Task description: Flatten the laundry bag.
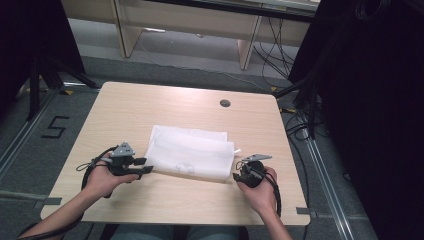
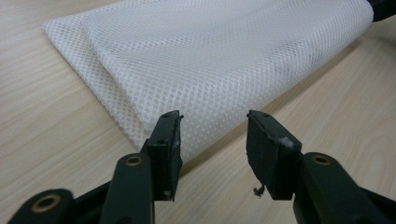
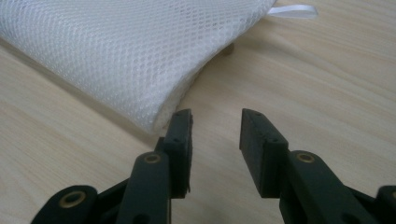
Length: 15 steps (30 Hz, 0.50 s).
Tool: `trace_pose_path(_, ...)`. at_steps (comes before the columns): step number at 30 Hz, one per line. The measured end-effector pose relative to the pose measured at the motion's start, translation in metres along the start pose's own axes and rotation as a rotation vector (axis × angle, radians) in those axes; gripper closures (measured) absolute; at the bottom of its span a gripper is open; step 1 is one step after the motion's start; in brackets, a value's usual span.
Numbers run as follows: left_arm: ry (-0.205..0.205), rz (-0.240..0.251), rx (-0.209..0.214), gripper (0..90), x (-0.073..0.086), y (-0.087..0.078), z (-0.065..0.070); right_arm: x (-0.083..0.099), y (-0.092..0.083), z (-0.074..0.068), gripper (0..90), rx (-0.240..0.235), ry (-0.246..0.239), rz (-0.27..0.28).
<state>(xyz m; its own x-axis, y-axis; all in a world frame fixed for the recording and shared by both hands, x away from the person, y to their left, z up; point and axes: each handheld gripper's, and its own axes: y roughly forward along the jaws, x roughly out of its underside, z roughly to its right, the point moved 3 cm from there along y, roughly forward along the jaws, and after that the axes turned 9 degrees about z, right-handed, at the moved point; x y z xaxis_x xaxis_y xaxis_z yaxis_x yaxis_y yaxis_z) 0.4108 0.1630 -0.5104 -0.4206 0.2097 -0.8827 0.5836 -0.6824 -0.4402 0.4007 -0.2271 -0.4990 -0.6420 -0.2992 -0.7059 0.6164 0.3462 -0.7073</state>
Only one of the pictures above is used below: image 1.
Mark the metal floor rail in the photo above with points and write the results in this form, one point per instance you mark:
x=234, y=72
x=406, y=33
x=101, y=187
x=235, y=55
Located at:
x=326, y=186
x=23, y=133

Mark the person's right hand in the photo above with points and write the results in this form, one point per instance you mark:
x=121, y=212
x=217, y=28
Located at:
x=263, y=196

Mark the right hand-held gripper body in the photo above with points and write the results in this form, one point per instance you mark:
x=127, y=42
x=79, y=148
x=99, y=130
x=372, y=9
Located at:
x=254, y=173

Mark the person's left hand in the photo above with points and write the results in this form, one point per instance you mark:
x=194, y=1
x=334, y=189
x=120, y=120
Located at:
x=101, y=181

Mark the black metal stand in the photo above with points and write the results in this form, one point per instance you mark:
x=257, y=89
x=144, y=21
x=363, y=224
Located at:
x=35, y=86
x=311, y=110

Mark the grey tape strip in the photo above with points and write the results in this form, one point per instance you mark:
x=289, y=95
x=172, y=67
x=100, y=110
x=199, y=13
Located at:
x=48, y=202
x=305, y=211

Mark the black tape floor mark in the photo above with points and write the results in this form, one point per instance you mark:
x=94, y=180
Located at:
x=55, y=127

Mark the black curtain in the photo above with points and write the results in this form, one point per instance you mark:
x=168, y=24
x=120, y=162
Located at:
x=30, y=33
x=373, y=100

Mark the person's legs in jeans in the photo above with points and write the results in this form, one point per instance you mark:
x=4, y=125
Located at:
x=143, y=233

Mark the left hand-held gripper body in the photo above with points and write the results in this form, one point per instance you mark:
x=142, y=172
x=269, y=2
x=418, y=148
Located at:
x=121, y=163

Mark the white cloth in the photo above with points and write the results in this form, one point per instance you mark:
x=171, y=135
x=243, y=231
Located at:
x=190, y=153

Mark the light wooden desk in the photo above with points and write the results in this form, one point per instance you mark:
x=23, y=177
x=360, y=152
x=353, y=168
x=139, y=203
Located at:
x=186, y=20

